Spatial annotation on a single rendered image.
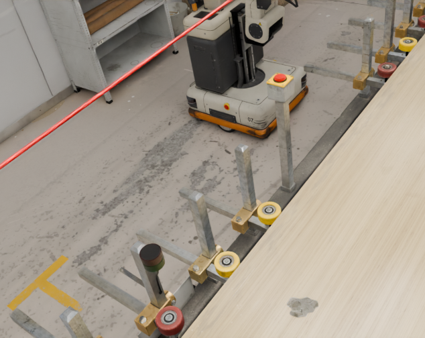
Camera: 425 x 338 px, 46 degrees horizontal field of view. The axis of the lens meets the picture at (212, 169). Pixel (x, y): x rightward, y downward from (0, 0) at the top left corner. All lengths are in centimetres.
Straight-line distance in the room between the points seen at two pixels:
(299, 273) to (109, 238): 172
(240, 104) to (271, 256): 190
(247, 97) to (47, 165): 151
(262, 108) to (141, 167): 91
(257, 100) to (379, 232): 188
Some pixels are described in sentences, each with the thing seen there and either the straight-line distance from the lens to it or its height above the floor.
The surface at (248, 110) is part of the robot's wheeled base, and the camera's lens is 333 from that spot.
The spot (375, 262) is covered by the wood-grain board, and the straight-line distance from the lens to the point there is 159.
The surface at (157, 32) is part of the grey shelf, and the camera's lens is 480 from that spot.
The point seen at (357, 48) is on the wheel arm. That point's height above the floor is 83.
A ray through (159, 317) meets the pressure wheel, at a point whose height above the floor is 91.
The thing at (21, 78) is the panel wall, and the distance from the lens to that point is 424.
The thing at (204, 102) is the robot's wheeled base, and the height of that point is 23.
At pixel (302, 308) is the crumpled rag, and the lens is 148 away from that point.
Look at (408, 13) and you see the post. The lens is 290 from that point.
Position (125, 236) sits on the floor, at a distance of 304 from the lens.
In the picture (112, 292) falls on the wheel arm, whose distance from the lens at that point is 169.
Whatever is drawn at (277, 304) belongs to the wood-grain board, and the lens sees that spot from 150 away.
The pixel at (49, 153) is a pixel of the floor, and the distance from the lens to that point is 392.
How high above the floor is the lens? 215
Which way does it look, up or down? 40 degrees down
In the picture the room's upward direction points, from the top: 12 degrees counter-clockwise
